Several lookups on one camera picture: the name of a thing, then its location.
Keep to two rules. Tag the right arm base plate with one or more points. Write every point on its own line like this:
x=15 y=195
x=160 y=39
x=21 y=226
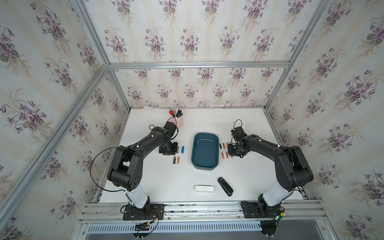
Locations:
x=260 y=210

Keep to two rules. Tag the pens in cup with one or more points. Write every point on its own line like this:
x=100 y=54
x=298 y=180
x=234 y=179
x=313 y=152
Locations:
x=175 y=113

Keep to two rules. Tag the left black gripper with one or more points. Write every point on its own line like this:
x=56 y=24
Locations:
x=173 y=152

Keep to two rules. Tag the teal plastic storage box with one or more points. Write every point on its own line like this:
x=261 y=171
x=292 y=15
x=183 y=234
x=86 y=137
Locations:
x=206 y=155

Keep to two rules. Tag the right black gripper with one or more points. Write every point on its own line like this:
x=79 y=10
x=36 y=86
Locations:
x=230 y=152

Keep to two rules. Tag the black stapler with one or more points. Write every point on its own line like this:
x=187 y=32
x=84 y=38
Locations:
x=225 y=186

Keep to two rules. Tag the white eraser case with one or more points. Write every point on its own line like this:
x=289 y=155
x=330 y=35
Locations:
x=204 y=189

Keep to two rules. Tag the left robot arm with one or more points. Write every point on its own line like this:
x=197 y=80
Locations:
x=126 y=169

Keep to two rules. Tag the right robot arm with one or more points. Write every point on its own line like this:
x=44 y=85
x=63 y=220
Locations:
x=291 y=166

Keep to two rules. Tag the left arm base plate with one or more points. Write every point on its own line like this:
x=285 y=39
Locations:
x=149 y=212

